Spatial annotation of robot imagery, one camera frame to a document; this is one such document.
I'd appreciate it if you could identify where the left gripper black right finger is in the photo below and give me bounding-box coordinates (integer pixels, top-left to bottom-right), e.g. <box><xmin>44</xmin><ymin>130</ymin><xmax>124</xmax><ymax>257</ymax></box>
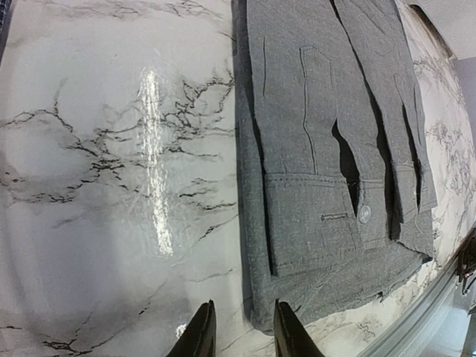
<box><xmin>274</xmin><ymin>300</ymin><xmax>324</xmax><ymax>357</ymax></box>

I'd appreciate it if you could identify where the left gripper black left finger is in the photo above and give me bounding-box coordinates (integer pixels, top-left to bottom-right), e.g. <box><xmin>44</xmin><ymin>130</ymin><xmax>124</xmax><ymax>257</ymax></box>
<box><xmin>167</xmin><ymin>300</ymin><xmax>216</xmax><ymax>357</ymax></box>

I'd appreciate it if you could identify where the grey long sleeve shirt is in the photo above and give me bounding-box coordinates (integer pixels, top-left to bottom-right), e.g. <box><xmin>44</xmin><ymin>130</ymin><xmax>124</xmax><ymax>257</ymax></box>
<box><xmin>232</xmin><ymin>1</ymin><xmax>437</xmax><ymax>334</ymax></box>

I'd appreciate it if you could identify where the aluminium front frame rail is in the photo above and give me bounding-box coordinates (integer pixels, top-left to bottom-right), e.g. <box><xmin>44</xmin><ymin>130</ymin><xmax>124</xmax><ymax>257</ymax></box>
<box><xmin>360</xmin><ymin>248</ymin><xmax>475</xmax><ymax>356</ymax></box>

